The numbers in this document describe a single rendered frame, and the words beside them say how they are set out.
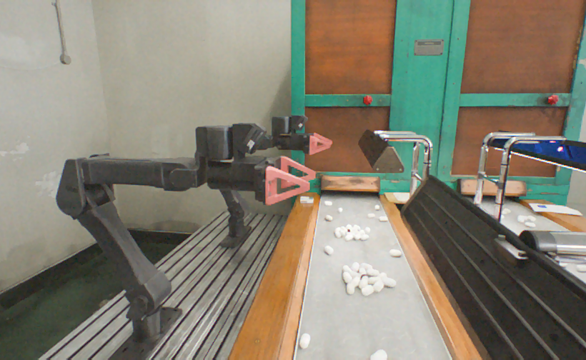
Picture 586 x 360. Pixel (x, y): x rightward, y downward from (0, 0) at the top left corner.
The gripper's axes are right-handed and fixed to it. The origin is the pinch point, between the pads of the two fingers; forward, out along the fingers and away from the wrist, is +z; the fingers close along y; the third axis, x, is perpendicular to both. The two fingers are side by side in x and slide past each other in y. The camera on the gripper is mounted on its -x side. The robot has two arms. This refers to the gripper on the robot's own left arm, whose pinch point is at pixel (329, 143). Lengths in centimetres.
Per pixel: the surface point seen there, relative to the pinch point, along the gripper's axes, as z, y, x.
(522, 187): 90, 42, 23
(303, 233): -7.1, -14.7, 30.8
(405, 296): 24, -44, 33
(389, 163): 18.2, -35.2, 0.5
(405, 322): 22, -54, 33
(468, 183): 66, 41, 22
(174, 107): -134, 121, -11
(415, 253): 29.5, -24.3, 30.4
